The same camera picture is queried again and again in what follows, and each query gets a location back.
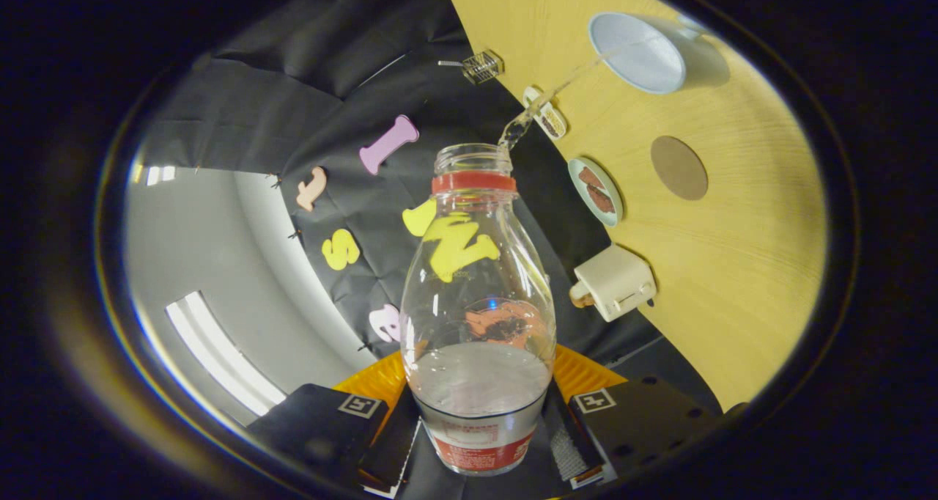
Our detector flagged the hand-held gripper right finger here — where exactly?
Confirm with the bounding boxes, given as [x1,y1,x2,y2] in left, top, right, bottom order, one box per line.
[542,344,741,490]

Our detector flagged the white compartment tray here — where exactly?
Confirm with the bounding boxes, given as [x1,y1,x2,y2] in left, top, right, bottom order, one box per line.
[522,85,569,141]

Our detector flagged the wooden table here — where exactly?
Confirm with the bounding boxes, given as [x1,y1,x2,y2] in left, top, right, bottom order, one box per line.
[436,0,829,413]

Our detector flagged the small ceiling light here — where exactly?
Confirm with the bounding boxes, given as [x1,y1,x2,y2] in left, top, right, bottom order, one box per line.
[132,164,177,187]

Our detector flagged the wire mesh holder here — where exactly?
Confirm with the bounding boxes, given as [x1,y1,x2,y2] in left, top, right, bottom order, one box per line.
[463,50,505,85]

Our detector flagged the large ceiling light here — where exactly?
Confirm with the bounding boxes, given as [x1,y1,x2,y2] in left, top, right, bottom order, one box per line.
[165,291,287,417]

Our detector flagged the white toaster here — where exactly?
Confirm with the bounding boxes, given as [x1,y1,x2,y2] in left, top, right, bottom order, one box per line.
[574,245,657,323]

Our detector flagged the white cup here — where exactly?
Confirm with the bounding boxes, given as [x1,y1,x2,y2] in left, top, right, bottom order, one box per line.
[588,11,730,95]

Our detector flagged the clear plastic juice bottle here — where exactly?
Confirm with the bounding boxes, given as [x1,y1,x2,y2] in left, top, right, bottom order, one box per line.
[399,143,558,477]

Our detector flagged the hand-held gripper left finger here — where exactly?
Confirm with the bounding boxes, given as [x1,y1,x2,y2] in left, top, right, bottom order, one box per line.
[245,351,424,499]

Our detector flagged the round brown coaster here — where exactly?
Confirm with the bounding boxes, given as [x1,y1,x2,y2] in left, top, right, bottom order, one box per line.
[651,135,709,201]

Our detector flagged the pale green plate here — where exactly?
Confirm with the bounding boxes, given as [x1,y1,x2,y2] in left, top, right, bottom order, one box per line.
[568,156,624,227]

